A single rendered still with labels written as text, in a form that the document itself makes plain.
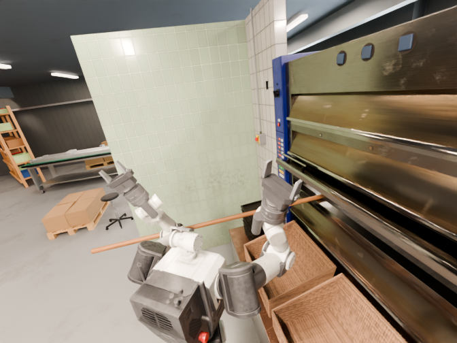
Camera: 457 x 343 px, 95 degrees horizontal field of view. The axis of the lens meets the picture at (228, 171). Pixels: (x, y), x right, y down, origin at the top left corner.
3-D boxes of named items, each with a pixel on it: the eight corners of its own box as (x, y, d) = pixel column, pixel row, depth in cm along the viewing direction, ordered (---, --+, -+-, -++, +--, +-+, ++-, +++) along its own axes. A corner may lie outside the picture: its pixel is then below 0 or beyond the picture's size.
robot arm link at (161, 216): (147, 195, 100) (162, 209, 110) (132, 208, 98) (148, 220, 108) (153, 203, 96) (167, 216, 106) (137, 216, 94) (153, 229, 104)
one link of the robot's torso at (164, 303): (217, 390, 67) (196, 314, 55) (139, 350, 81) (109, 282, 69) (246, 305, 92) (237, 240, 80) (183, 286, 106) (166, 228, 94)
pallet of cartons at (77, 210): (77, 208, 465) (69, 192, 450) (114, 201, 472) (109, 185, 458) (42, 241, 360) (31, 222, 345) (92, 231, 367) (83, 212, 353)
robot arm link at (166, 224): (171, 209, 109) (186, 224, 123) (153, 212, 111) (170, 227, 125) (167, 228, 102) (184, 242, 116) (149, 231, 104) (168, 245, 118)
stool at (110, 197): (137, 214, 404) (128, 188, 384) (126, 228, 362) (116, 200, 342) (114, 216, 407) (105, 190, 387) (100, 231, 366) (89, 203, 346)
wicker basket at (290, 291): (294, 243, 193) (294, 218, 183) (336, 298, 141) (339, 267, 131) (244, 257, 186) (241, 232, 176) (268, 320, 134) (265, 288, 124)
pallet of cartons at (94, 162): (130, 156, 870) (124, 137, 841) (122, 164, 769) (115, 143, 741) (95, 162, 857) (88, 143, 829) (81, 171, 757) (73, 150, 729)
